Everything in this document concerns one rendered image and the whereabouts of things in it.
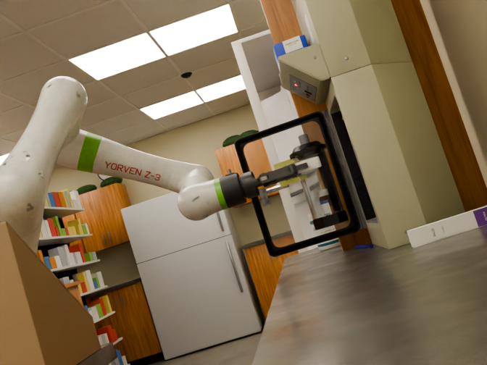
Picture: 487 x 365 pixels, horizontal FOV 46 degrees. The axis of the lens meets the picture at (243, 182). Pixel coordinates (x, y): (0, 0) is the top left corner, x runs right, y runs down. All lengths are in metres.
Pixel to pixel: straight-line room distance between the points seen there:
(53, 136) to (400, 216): 0.89
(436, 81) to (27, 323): 1.41
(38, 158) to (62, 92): 0.27
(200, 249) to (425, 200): 5.08
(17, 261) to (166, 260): 5.45
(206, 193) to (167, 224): 4.94
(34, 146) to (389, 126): 0.88
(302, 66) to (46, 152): 0.68
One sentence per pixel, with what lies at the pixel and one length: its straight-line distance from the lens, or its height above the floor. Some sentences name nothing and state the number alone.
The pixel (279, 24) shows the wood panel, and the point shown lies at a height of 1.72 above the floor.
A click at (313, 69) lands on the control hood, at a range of 1.53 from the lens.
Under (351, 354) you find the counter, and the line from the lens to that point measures 0.61.
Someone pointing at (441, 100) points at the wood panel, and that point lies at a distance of 1.95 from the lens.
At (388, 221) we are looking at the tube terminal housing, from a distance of 1.50.
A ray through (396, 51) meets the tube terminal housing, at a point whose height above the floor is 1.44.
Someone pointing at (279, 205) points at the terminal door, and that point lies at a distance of 1.82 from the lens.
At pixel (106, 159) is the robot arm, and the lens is 1.70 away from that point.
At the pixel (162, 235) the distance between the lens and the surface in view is 6.55.
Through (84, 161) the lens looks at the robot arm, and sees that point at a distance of 1.71.
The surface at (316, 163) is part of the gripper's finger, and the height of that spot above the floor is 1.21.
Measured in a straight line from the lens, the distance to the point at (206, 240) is 6.45.
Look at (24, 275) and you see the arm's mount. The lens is 1.14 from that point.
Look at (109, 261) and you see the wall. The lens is 7.45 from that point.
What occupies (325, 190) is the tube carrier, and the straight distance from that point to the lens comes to 1.58.
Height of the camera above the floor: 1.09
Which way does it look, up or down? 5 degrees up
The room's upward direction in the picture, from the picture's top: 18 degrees counter-clockwise
